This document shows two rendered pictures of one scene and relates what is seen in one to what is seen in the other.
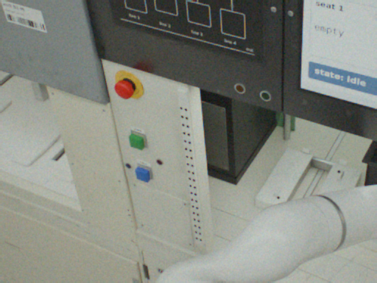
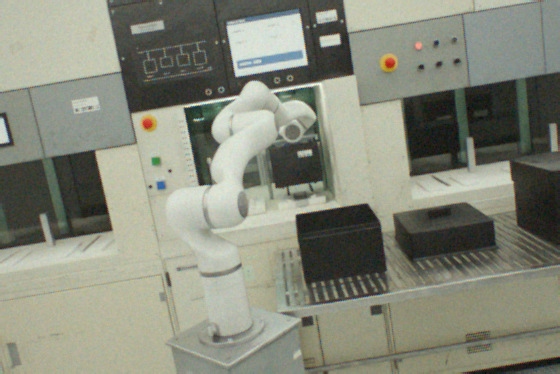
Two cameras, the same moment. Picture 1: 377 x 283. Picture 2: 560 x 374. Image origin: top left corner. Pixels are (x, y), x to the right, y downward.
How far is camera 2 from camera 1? 1.54 m
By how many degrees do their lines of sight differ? 39
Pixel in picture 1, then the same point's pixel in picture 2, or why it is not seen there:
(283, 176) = not seen: hidden behind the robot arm
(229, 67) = (201, 82)
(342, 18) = (244, 34)
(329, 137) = not seen: hidden behind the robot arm
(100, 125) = (131, 163)
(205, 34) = (187, 69)
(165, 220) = not seen: hidden behind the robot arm
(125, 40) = (146, 93)
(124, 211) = (149, 228)
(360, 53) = (255, 47)
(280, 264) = (262, 92)
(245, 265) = (249, 92)
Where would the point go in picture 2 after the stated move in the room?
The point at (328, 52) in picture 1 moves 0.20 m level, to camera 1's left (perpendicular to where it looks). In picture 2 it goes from (243, 52) to (195, 59)
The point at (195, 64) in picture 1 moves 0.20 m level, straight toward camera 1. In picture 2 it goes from (184, 89) to (208, 84)
